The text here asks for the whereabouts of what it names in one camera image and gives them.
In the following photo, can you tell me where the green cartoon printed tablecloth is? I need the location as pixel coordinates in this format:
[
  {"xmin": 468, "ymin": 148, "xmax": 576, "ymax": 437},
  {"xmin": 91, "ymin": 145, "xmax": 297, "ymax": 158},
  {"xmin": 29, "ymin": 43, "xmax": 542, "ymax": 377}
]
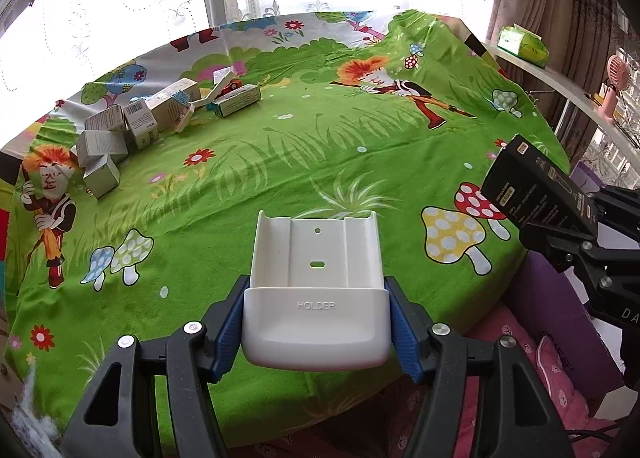
[{"xmin": 0, "ymin": 9, "xmax": 573, "ymax": 439}]

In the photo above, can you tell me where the black cable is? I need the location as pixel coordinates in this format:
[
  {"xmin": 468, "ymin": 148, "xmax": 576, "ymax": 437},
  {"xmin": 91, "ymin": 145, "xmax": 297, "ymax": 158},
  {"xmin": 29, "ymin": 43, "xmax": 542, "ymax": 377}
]
[{"xmin": 565, "ymin": 425, "xmax": 618, "ymax": 445}]

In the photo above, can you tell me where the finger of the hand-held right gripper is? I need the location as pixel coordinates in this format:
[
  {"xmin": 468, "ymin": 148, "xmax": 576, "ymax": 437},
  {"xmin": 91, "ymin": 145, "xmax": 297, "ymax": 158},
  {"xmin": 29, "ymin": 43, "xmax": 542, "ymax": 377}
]
[
  {"xmin": 517, "ymin": 219, "xmax": 640, "ymax": 309},
  {"xmin": 582, "ymin": 184, "xmax": 640, "ymax": 239}
]

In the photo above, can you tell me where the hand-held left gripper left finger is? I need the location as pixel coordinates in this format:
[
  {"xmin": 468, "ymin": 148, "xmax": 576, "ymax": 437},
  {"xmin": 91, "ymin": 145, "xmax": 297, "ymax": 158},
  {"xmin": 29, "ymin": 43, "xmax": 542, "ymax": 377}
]
[{"xmin": 60, "ymin": 274, "xmax": 251, "ymax": 458}]

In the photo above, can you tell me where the black carton box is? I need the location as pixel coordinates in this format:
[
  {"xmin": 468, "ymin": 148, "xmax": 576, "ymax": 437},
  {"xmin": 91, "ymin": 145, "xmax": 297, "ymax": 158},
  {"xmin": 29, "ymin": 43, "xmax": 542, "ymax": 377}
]
[{"xmin": 480, "ymin": 134, "xmax": 601, "ymax": 239}]

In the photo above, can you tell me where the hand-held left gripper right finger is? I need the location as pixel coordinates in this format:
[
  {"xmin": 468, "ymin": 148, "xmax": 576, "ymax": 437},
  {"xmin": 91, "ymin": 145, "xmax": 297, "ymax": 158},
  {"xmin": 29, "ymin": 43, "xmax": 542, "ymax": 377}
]
[{"xmin": 382, "ymin": 275, "xmax": 576, "ymax": 458}]

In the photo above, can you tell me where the green tissue pack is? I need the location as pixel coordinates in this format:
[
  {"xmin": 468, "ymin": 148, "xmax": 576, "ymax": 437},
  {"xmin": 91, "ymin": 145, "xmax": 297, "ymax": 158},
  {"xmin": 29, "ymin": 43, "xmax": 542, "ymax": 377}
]
[{"xmin": 497, "ymin": 24, "xmax": 551, "ymax": 70}]

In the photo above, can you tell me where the purple storage box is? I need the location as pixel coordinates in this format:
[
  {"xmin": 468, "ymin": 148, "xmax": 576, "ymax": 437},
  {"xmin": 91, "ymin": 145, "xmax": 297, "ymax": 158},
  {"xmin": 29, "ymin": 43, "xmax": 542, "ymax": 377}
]
[{"xmin": 505, "ymin": 160, "xmax": 627, "ymax": 400}]

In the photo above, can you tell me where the white windowsill shelf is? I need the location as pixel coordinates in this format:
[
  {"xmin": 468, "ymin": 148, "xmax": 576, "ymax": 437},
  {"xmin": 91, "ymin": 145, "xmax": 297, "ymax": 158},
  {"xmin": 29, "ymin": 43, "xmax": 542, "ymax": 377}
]
[{"xmin": 482, "ymin": 40, "xmax": 640, "ymax": 159}]

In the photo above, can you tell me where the pile of small cartons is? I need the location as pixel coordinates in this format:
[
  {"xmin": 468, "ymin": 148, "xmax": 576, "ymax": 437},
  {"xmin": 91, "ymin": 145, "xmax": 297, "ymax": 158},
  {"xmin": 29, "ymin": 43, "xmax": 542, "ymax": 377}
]
[{"xmin": 70, "ymin": 65, "xmax": 263, "ymax": 200}]

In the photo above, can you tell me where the pink handheld fan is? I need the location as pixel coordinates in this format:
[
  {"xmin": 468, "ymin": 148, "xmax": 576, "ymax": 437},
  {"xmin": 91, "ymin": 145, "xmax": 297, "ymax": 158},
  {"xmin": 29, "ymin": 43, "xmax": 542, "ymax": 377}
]
[{"xmin": 600, "ymin": 54, "xmax": 633, "ymax": 121}]

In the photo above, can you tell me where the white plastic holder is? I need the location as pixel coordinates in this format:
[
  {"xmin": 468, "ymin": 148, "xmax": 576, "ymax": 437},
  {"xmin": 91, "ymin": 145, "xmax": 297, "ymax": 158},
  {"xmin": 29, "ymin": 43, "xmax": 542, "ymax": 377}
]
[{"xmin": 241, "ymin": 210, "xmax": 392, "ymax": 369}]

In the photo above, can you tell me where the white fluffy tuft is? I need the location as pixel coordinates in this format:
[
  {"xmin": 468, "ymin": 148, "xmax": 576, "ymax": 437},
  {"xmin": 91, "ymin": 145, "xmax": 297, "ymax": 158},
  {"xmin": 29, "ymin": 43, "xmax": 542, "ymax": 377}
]
[{"xmin": 7, "ymin": 365, "xmax": 58, "ymax": 441}]

